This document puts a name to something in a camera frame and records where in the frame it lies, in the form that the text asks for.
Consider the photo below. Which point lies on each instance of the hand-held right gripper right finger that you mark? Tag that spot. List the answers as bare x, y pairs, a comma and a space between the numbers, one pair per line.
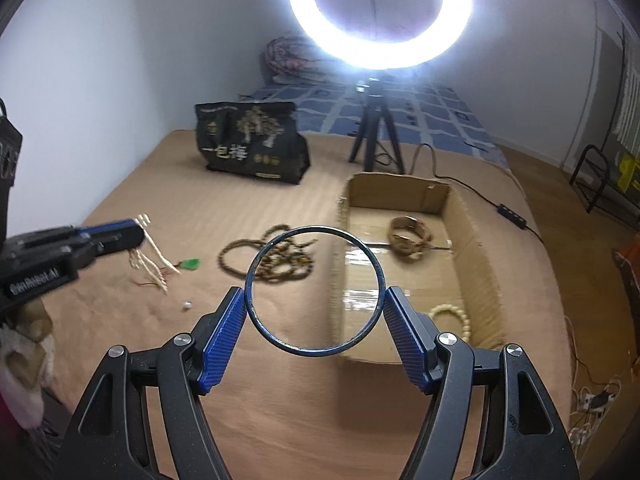
409, 346

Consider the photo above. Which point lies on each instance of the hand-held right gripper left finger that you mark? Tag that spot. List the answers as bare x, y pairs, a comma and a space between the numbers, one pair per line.
223, 341

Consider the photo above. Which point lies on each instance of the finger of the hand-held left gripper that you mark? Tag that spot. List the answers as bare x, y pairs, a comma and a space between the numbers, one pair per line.
117, 249
107, 229

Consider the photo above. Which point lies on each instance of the blue metal bangle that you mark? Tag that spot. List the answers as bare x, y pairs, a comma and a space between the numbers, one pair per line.
248, 280

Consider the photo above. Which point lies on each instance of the cardboard box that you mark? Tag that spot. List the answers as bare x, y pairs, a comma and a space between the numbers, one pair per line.
475, 260

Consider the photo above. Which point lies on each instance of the person's left forearm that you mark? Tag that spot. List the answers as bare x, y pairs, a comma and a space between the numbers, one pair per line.
17, 407

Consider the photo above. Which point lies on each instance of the person's left hand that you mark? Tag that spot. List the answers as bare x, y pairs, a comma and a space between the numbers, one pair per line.
32, 322

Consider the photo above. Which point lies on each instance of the black snack bag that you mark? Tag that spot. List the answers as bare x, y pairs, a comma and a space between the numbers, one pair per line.
250, 142

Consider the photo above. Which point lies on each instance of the white power strip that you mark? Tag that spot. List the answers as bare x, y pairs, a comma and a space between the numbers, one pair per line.
597, 400

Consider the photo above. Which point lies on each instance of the black tripod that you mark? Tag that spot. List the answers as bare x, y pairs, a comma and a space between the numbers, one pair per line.
372, 125

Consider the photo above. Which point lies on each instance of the orange cloth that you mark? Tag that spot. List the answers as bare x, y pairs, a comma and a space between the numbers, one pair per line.
629, 280

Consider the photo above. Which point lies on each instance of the blue patterned bed sheet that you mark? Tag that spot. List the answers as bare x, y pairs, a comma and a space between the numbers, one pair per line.
440, 110

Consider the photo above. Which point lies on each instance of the black metal rack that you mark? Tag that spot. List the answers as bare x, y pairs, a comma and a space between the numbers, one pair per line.
592, 180

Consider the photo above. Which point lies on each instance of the folded patterned quilt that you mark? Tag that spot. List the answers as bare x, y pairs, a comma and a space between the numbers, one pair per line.
292, 57

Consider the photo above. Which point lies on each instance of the yellow packet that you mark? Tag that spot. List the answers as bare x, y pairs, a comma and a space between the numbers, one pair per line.
629, 172

